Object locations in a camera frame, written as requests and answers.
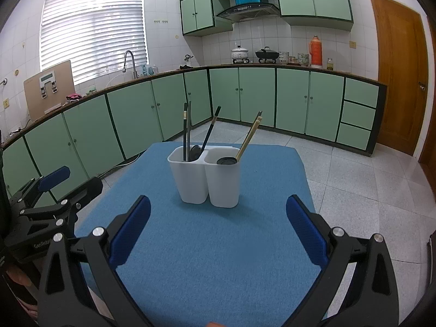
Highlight person's left hand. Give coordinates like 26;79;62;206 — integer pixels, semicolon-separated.
4;265;40;290

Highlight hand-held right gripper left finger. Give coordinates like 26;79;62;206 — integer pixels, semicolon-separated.
38;195;152;327

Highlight steel kitchen faucet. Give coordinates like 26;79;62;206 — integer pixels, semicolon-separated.
123;50;138;80

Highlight wooden door with handle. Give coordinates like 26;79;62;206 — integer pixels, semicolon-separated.
369;0;430;157

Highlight black range hood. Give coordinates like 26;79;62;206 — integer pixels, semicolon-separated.
215;3;280;23

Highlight green wall cabinets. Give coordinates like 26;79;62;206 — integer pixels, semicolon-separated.
179;0;355;37

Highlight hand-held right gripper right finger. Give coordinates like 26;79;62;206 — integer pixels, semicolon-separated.
285;194;399;327

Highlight white window blind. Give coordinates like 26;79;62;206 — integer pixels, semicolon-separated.
40;0;149;84

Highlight white cooking pot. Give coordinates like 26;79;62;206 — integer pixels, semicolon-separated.
231;45;250;61

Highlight black wok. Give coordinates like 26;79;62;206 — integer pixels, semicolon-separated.
255;47;279;61

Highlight brown cardboard board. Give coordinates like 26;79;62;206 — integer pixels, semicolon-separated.
23;60;75;122

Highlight bamboo chopstick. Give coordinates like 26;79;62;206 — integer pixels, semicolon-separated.
236;117;262;161
238;116;263;160

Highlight orange thermos flask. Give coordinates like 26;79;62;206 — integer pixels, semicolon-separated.
309;35;323;68

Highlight dark blue chopstick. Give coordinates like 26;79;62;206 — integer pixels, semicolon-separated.
200;105;222;154
183;102;189;162

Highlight green base cabinets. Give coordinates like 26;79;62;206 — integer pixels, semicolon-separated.
0;65;388;212

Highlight plain wooden door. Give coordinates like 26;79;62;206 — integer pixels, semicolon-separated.
417;14;436;178

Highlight white two-compartment utensil holder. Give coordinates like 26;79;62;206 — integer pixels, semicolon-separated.
167;145;242;208

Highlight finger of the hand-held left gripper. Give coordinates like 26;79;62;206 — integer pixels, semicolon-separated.
8;166;71;208
19;176;104;227

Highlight blue tablecloth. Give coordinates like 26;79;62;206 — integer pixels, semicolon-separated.
73;142;328;327

